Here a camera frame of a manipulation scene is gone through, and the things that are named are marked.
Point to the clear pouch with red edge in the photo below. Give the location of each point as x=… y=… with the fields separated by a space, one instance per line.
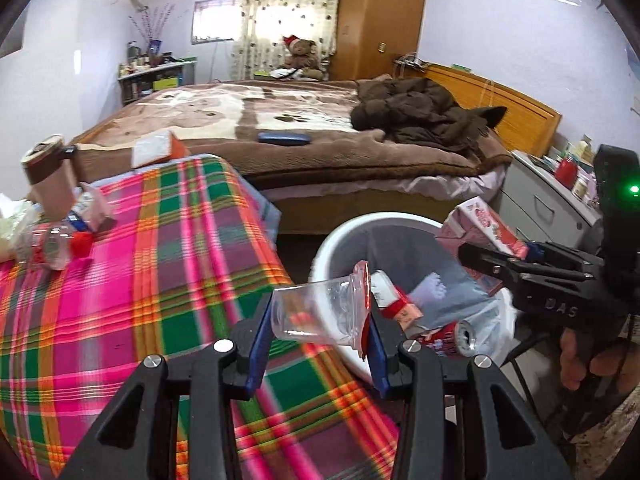
x=361 y=290

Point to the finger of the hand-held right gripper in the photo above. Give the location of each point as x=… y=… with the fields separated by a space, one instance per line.
x=537 y=251
x=487 y=262

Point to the brown jacket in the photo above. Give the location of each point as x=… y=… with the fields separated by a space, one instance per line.
x=420 y=110

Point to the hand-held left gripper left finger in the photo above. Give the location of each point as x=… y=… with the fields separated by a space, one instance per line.
x=260 y=345

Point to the red jar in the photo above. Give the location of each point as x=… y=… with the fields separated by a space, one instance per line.
x=566 y=172

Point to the red cartoon drink can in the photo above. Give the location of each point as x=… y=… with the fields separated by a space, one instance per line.
x=450 y=340

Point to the person's right hand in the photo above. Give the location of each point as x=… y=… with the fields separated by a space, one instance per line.
x=572 y=360

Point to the bed with brown blanket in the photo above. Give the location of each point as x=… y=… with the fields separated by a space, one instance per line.
x=300 y=160

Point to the cluttered shelf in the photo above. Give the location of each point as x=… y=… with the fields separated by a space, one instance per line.
x=160 y=80

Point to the red medicine box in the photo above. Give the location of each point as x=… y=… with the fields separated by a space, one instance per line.
x=395 y=305

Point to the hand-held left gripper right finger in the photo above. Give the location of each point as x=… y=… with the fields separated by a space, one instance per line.
x=378 y=355

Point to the pink drink carton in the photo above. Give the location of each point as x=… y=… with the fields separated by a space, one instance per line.
x=480 y=225

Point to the grey nightstand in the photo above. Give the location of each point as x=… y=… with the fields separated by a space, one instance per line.
x=540 y=200

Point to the vase with dry branches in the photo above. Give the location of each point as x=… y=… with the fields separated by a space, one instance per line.
x=155 y=45

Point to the plastic wrapped box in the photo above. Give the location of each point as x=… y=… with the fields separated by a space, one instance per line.
x=150 y=147

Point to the window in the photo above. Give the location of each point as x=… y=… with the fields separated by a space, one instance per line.
x=215 y=20

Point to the wooden headboard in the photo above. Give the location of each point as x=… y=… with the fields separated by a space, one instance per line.
x=520 y=110

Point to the pale blue under cloth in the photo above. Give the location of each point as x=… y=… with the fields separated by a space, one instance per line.
x=267 y=212

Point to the wooden wardrobe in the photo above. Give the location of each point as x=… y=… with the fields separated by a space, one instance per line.
x=380 y=15

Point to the plastic bottle red label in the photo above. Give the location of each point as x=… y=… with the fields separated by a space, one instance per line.
x=50 y=247

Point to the blue glasses case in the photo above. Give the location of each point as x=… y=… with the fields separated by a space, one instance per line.
x=282 y=138

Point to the soft tissue pack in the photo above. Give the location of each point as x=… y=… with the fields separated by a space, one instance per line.
x=15 y=225

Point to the brown and white mug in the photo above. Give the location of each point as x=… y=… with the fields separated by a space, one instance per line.
x=50 y=185

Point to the grey bin liner bag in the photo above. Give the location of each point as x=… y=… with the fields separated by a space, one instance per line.
x=450 y=280

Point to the patterned curtain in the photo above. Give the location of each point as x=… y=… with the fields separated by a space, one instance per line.
x=280 y=0

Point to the white and blue packet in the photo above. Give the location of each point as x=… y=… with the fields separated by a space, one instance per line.
x=90 y=207

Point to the person's right forearm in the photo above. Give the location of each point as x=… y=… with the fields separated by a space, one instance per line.
x=615 y=440

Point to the clear plastic cup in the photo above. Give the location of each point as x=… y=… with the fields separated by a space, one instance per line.
x=310 y=310

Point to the white trash bin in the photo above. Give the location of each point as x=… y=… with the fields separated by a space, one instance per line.
x=340 y=240

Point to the teddy bear with red hat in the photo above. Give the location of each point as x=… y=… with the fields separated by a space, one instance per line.
x=300 y=55

